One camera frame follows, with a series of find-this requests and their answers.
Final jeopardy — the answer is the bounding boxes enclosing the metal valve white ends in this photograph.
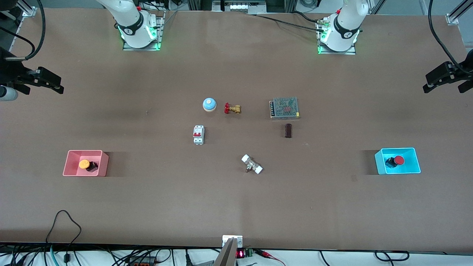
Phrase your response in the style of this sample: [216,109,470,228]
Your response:
[241,154,263,175]

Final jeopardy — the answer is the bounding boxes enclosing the cyan plastic bin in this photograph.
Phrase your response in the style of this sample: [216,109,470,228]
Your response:
[374,147,421,175]

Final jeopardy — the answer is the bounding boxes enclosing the red push button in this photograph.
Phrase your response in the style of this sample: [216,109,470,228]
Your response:
[385,156,405,169]

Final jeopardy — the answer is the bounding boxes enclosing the red alligator clip lead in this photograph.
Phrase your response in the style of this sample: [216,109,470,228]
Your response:
[254,249,286,266]

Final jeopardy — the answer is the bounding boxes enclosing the silver control box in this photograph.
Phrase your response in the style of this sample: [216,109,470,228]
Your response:
[212,0,267,14]

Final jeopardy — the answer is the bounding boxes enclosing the metal mesh power supply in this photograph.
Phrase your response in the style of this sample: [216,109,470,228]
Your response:
[269,97,300,120]

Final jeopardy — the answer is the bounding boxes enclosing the aluminium camera mount bar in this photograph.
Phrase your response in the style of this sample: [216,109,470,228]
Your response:
[214,235,244,266]

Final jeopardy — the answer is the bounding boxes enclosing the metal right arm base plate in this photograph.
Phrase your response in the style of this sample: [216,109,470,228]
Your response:
[123,10,165,51]

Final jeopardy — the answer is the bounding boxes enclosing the aluminium frame profile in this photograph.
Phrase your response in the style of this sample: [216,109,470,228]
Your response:
[446,0,473,25]
[7,0,38,53]

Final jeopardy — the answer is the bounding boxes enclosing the black coiled cable under edge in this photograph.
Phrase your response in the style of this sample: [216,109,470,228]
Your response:
[375,250,410,262]

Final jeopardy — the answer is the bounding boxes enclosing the black looped table cable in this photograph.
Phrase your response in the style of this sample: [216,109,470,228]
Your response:
[45,210,82,263]

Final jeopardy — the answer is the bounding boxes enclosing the yellow push button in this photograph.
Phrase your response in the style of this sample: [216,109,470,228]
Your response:
[78,159,99,173]

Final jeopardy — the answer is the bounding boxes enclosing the pink plastic bin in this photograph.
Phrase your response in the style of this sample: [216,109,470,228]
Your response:
[62,150,109,177]

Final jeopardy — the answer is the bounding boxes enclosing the black cable behind arm bases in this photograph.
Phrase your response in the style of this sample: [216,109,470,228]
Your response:
[248,10,326,32]

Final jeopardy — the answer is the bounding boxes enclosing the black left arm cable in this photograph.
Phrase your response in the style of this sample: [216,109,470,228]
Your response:
[428,0,473,74]

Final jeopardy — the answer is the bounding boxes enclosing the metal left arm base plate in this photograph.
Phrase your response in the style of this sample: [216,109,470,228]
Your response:
[317,18,357,55]

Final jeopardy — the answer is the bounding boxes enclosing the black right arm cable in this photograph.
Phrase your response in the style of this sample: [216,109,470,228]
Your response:
[0,0,46,61]

